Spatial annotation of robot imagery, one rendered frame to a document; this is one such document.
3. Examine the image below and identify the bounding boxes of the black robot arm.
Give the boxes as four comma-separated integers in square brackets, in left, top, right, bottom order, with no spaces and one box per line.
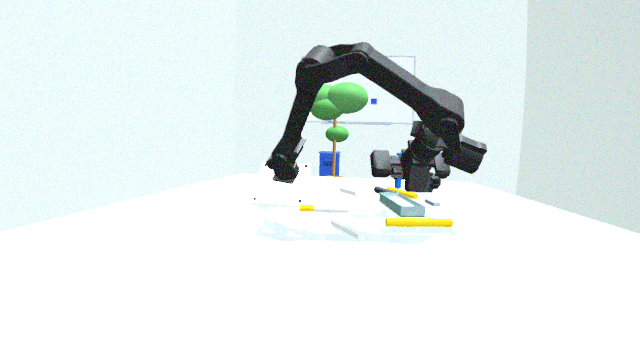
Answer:
[265,42,487,193]

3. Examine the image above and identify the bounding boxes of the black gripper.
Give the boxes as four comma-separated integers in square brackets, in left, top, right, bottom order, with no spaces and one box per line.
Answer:
[370,140,451,180]

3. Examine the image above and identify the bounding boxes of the blue stylus with grey tip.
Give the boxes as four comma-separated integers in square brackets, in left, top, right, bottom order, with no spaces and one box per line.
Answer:
[395,153,402,199]

